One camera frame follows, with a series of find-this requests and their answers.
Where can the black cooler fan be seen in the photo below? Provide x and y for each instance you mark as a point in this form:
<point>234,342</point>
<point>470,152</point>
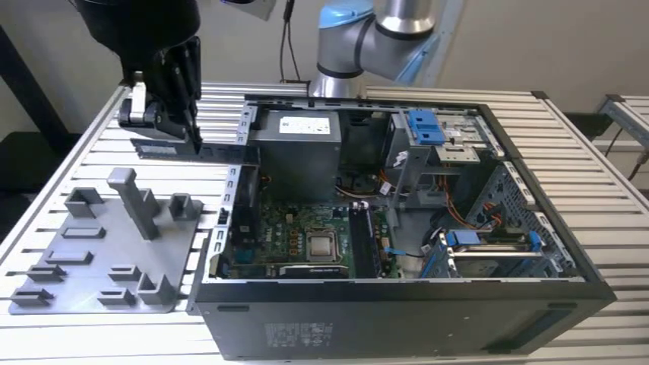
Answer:
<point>358,182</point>

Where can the black table corner cap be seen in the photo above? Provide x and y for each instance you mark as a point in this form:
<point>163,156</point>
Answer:
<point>541,95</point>

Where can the dark RAM stick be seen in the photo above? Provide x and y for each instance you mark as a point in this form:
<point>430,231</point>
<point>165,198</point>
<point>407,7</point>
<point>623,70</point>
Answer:
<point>223,150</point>

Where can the black graphics card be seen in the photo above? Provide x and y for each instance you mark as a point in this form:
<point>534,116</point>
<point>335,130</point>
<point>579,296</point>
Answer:
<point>315,271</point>

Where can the CPU socket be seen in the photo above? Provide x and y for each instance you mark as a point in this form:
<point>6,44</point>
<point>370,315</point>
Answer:
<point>307,247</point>

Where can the silver CPU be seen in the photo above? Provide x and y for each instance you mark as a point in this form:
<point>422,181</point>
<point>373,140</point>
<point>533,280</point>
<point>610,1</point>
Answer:
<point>323,246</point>

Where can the grey power supply unit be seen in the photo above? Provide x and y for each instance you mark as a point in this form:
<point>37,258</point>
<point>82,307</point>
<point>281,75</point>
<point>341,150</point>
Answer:
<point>299,167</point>

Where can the black PC case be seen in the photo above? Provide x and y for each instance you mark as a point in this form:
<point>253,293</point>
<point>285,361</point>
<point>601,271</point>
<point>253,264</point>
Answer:
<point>386,323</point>

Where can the metal slat side table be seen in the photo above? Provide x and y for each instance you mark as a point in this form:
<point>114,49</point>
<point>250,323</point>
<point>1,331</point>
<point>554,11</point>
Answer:
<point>627,114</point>

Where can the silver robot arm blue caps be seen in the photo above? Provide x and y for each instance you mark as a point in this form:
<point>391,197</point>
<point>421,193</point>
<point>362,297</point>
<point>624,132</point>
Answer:
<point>355,42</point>

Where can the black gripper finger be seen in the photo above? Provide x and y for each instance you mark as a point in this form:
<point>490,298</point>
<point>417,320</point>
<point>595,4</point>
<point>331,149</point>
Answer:
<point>173,99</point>

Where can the blue disk carrier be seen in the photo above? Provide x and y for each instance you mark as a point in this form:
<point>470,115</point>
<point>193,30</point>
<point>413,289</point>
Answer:
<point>423,127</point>

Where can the grey plastic parts rack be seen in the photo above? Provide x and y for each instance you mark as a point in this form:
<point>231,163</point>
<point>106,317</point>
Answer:
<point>117,251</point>

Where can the green motherboard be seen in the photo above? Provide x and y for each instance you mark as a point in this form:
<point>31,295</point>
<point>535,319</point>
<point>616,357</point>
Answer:
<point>274,228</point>

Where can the black RAM slot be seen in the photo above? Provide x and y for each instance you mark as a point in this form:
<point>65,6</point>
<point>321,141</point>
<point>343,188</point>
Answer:
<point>359,243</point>

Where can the grey metal drive cage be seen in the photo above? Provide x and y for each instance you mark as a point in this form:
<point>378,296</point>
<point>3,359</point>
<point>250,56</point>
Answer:
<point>422,163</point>

